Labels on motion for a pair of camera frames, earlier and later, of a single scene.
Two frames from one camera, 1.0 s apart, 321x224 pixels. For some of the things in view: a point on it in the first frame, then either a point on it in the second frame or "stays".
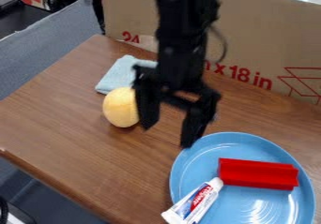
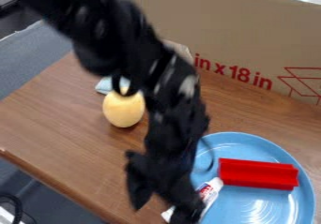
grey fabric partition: [36, 47] stays
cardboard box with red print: [271, 36] stays
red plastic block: [270, 175] stays
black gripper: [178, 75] to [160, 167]
